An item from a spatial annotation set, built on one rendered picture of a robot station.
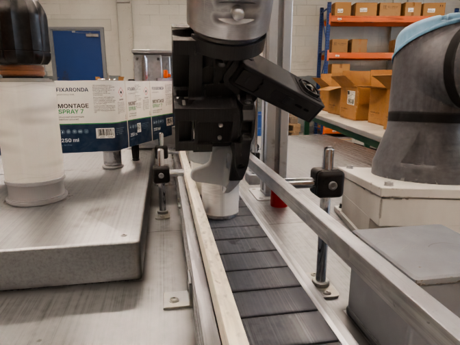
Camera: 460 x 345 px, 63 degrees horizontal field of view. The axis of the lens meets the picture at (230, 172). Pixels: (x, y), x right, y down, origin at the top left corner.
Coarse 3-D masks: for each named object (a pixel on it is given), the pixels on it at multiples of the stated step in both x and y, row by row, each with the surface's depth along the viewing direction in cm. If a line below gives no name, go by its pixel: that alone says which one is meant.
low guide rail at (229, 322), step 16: (192, 192) 51; (192, 208) 48; (208, 224) 40; (208, 240) 36; (208, 256) 33; (208, 272) 31; (224, 272) 30; (224, 288) 27; (224, 304) 26; (224, 320) 24; (240, 320) 24; (224, 336) 23; (240, 336) 22
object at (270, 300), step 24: (192, 216) 62; (240, 216) 52; (216, 240) 45; (240, 240) 44; (264, 240) 44; (240, 264) 39; (264, 264) 39; (240, 288) 34; (264, 288) 34; (288, 288) 34; (240, 312) 31; (264, 312) 31; (288, 312) 31; (312, 312) 31; (264, 336) 28; (288, 336) 28; (312, 336) 28; (336, 336) 28
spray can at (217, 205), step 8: (208, 184) 50; (208, 192) 51; (216, 192) 50; (232, 192) 51; (208, 200) 51; (216, 200) 50; (224, 200) 50; (232, 200) 51; (208, 208) 51; (216, 208) 51; (224, 208) 51; (232, 208) 51; (208, 216) 51; (216, 216) 51; (224, 216) 51; (232, 216) 51
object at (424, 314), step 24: (264, 168) 44; (288, 192) 35; (312, 216) 29; (336, 240) 25; (360, 240) 24; (360, 264) 22; (384, 264) 21; (384, 288) 20; (408, 288) 19; (408, 312) 18; (432, 312) 17; (432, 336) 16; (456, 336) 15
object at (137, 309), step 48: (288, 144) 144; (336, 144) 144; (288, 240) 57; (48, 288) 44; (96, 288) 44; (144, 288) 44; (336, 288) 44; (0, 336) 35; (48, 336) 35; (96, 336) 35; (144, 336) 35; (192, 336) 35
